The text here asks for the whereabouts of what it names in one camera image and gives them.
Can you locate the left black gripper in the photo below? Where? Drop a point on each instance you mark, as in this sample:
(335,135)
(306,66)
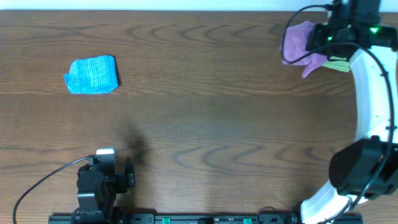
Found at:
(125,178)

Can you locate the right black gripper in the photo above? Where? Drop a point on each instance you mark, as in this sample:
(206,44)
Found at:
(312,43)

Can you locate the purple microfiber cloth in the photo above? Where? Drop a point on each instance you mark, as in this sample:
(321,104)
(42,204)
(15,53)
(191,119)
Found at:
(296,38)

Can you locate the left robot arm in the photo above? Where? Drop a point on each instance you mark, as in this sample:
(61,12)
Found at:
(98,185)

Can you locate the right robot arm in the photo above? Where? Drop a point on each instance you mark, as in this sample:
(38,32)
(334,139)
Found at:
(366,169)

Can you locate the green microfiber cloth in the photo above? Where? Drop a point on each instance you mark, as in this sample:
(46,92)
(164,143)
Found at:
(337,63)

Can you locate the blue folded cloth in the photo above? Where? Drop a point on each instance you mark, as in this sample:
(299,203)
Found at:
(92,76)

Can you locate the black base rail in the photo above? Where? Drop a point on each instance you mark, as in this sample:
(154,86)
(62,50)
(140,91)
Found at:
(148,218)

